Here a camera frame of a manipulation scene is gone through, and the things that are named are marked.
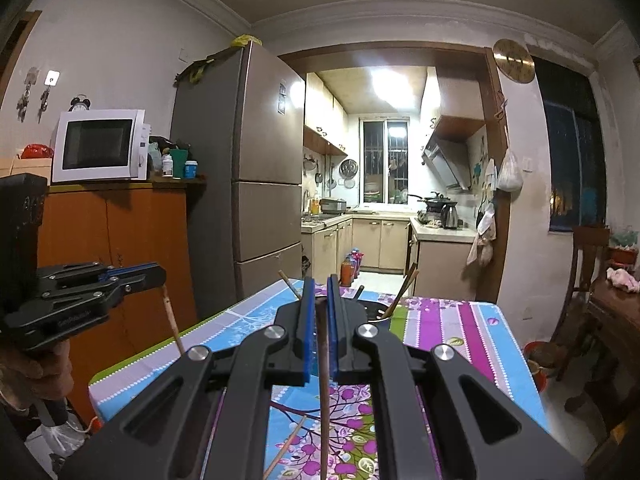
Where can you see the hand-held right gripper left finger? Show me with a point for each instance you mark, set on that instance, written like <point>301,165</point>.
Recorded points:
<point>307,332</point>

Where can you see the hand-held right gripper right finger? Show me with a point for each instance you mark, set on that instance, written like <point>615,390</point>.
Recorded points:
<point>334,332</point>

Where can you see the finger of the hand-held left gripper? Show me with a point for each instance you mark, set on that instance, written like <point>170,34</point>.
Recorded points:
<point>135,282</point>
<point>75,272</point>

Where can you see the blue perforated utensil holder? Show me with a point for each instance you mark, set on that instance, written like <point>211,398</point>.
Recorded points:
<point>377,317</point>

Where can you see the dark brown chopstick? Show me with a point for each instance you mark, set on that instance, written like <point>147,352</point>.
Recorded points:
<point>324,410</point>

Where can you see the person's left hand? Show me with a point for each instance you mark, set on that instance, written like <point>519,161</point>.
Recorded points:
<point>35,372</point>

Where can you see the orange wooden cabinet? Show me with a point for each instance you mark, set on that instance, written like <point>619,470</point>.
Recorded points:
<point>130,240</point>

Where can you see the cardboard box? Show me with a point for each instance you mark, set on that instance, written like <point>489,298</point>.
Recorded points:
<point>25,167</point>

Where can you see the colourful bottles on floor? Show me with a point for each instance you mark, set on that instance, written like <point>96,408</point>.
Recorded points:
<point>357,262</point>

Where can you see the red bag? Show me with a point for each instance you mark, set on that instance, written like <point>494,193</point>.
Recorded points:
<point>36,151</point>

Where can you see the beige kitchen cabinets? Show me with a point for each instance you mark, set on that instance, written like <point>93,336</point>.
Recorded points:
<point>380,245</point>

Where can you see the white microwave oven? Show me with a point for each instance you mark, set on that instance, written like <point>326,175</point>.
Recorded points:
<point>97,145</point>

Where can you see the white pill bottle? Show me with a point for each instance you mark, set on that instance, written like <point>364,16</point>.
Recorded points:
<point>168,166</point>

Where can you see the blue lidded jar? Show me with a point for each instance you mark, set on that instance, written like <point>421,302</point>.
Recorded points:
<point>190,170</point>

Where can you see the green plastic container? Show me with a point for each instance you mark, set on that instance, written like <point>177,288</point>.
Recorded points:
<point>180,155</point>

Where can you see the floral striped tablecloth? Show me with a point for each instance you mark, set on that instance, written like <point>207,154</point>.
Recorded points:
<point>475,330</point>

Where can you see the black twin-bell alarm clock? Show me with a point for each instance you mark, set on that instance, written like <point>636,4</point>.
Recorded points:
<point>79,104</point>

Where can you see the steel kettle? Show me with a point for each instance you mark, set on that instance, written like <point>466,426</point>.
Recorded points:
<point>449,217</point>

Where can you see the black wok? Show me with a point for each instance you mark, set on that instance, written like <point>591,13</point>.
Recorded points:
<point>435,201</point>

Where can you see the white plastic bag on floor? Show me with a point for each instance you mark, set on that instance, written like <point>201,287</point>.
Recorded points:
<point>55,437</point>

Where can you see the grey refrigerator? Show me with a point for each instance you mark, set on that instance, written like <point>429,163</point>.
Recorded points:
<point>250,160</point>

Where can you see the hanging kitchen cloths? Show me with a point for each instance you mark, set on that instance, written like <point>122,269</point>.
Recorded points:
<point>481,235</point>

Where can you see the barred kitchen window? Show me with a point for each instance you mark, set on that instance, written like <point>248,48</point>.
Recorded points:
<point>384,160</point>

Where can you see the steel range hood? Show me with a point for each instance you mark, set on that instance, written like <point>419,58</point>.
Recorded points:
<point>447,165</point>

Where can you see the red plastic bucket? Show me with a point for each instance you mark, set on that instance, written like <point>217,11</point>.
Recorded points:
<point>539,365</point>

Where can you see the dark bag on refrigerator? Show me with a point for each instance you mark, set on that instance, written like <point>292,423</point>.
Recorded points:
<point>197,71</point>

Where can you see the hanging white plastic bag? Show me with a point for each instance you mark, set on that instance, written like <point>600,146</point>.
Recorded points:
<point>510,172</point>

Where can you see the ceiling light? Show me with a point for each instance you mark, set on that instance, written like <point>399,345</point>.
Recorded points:
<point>397,87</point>

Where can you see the dark wooden chair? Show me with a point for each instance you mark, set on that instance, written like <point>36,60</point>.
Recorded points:
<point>582,270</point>

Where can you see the yellow item on refrigerator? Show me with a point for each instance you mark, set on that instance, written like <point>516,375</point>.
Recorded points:
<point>246,40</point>

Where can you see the dark wooden side table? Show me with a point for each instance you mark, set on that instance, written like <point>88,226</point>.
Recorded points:
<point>615,340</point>

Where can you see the pink cloth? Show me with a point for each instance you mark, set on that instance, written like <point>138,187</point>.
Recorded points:
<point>622,280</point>

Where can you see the dark window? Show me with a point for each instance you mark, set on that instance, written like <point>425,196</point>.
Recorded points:
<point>570,150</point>

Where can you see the potted plant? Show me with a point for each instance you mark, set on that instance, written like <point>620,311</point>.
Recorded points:
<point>624,247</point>

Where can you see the keys on wall hook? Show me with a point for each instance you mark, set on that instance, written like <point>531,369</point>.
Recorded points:
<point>47,92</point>

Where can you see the gold round wall clock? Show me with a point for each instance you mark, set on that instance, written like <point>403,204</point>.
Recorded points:
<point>513,61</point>

